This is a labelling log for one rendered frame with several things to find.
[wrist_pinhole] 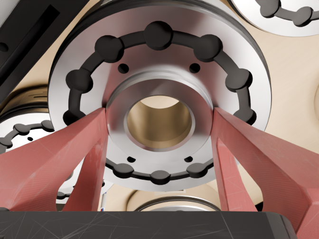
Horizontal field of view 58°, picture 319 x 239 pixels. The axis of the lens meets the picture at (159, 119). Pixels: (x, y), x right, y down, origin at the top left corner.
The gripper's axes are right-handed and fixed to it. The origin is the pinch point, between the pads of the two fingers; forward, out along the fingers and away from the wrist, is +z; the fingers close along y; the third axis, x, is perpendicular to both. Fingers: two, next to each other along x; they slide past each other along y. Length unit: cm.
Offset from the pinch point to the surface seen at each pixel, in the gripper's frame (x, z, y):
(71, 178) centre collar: 9.4, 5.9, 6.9
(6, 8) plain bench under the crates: 0.8, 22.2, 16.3
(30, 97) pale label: 3.2, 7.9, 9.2
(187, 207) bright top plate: 14.2, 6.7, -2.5
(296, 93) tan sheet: 4.0, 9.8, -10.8
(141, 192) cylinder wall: 14.9, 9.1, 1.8
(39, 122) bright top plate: 4.2, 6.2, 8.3
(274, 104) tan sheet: 5.0, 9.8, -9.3
